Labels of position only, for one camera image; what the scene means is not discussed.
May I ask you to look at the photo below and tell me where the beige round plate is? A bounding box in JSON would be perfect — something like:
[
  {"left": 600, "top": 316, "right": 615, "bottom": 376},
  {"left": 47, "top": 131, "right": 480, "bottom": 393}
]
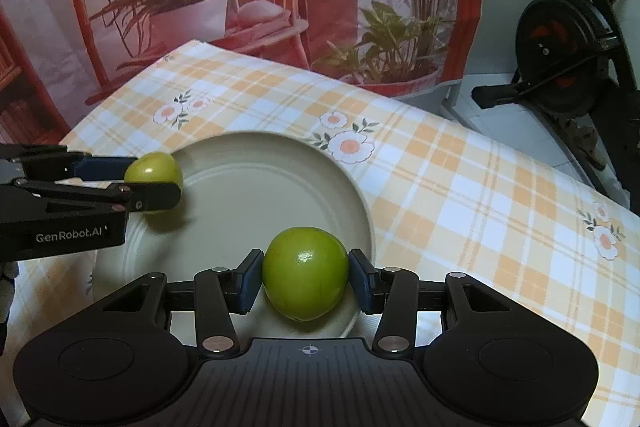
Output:
[{"left": 92, "top": 132, "right": 373, "bottom": 339}]

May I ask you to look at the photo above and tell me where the small green round fruit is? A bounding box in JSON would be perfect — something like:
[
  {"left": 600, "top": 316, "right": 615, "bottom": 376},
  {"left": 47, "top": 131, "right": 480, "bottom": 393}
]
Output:
[{"left": 124, "top": 152, "right": 184, "bottom": 188}]

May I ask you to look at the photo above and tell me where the black exercise bike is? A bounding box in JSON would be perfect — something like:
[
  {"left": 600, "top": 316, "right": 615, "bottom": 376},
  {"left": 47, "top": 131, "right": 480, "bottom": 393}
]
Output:
[{"left": 470, "top": 0, "right": 640, "bottom": 202}]

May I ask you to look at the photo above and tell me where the person's left hand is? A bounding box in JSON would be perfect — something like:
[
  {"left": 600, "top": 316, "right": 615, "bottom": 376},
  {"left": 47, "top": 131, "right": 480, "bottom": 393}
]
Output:
[{"left": 0, "top": 263, "right": 16, "bottom": 325}]

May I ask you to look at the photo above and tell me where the orange checkered floral tablecloth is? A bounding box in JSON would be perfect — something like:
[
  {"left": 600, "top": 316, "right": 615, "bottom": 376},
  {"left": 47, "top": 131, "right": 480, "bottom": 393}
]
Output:
[{"left": 10, "top": 39, "right": 640, "bottom": 427}]

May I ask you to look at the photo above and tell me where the large green round fruit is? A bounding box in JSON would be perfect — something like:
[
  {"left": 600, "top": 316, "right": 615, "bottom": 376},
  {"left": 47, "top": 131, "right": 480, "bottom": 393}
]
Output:
[{"left": 262, "top": 227, "right": 350, "bottom": 322}]

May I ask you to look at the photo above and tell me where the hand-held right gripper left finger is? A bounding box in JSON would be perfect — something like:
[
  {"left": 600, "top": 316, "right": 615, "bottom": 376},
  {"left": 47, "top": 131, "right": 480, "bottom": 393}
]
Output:
[{"left": 100, "top": 249, "right": 264, "bottom": 354}]

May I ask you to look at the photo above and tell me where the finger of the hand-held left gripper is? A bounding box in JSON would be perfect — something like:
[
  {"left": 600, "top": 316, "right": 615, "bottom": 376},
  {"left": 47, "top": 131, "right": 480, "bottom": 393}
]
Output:
[
  {"left": 0, "top": 146, "right": 137, "bottom": 182},
  {"left": 20, "top": 181, "right": 182, "bottom": 214}
]

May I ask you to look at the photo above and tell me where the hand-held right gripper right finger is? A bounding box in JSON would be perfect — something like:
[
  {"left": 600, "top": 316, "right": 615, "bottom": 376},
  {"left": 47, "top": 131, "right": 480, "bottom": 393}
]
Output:
[{"left": 348, "top": 249, "right": 508, "bottom": 354}]

